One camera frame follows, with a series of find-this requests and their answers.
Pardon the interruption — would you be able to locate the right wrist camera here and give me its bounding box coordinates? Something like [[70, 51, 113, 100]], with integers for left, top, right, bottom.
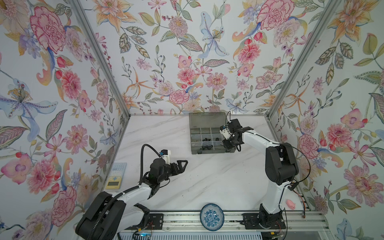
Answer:
[[220, 126, 232, 140]]

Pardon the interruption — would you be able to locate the yellow grey calculator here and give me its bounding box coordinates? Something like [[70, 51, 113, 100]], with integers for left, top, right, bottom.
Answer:
[[105, 163, 127, 190]]

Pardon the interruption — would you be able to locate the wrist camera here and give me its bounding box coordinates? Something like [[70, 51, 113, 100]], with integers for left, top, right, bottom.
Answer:
[[160, 150, 171, 165], [220, 126, 232, 140]]

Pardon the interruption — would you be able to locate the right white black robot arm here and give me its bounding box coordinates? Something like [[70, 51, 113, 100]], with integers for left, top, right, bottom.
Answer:
[[220, 119, 299, 228]]

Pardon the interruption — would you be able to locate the grey compartment organizer box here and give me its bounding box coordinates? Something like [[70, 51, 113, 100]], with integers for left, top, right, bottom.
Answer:
[[189, 112, 235, 155]]

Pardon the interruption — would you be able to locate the black hex bolt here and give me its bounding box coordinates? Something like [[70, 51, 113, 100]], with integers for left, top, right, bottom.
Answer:
[[202, 145, 214, 151]]

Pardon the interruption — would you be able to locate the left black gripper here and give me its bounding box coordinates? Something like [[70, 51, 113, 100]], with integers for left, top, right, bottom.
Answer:
[[157, 159, 188, 185]]

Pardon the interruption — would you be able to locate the blue patterned ceramic plate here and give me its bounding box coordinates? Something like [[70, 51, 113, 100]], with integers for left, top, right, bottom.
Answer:
[[200, 203, 225, 232]]

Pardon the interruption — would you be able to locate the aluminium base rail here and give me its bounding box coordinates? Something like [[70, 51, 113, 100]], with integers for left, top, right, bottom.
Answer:
[[121, 211, 329, 232]]

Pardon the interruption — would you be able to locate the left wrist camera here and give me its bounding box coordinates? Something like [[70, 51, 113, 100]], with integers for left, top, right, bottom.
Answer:
[[160, 150, 171, 165]]

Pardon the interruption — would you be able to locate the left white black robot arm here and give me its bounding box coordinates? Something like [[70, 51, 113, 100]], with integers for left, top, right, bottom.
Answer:
[[75, 158, 188, 240]]

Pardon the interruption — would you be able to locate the pink small toy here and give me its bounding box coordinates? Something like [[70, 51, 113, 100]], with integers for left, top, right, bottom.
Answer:
[[286, 199, 296, 210]]

